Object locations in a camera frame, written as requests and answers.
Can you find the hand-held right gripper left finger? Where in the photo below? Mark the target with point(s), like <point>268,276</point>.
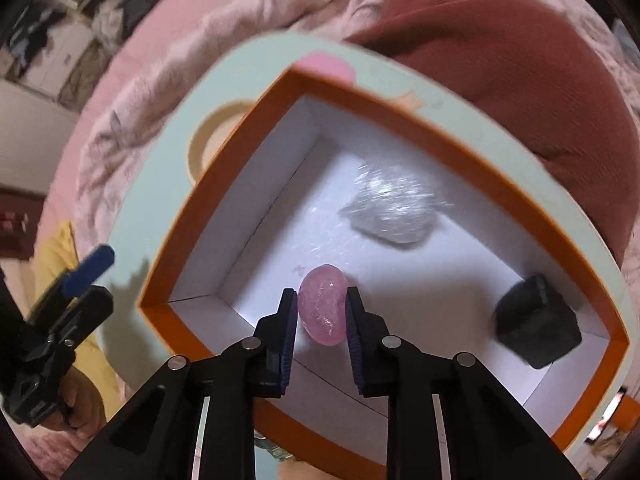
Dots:
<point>287,340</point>

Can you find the maroon pillow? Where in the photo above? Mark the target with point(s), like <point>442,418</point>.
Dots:
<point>500,60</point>

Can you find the orange cardboard box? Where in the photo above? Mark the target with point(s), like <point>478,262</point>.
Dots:
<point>175,330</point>

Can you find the pink crystal stone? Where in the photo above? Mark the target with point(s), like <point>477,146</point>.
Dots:
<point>322,305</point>

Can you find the white storage cabinet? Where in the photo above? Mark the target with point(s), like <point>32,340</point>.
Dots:
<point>60,55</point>

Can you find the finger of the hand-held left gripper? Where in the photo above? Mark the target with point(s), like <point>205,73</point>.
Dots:
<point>92,310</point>
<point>92,265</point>

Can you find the clear crystal stone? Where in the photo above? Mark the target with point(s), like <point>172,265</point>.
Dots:
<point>390,210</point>

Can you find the pink bed sheet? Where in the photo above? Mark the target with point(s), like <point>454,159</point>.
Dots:
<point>165,55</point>

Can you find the yellow cloth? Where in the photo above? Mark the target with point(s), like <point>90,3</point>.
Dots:
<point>102,365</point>

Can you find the person's left hand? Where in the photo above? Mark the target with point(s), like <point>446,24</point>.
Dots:
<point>82,400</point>

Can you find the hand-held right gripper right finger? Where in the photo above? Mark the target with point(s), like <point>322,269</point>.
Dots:
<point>356,345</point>

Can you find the pink floral duvet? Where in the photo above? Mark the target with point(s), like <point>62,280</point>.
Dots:
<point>130,135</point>

